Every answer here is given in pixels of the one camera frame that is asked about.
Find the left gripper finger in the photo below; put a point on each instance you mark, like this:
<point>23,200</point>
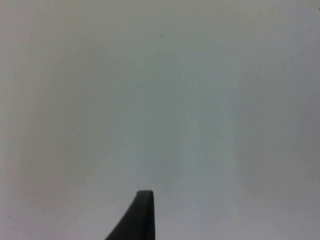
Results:
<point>140,220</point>

